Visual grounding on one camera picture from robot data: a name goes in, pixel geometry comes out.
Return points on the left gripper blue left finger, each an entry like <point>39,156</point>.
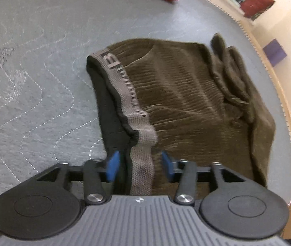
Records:
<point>96,172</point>

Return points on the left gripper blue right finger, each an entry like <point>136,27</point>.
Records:
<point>184,173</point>

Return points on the brown corduroy pants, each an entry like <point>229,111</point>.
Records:
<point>193,101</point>

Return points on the grey quilted mattress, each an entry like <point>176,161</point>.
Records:
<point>48,109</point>

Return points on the purple box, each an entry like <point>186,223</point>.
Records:
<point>274,52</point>

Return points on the dark red cushion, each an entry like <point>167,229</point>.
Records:
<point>254,8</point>

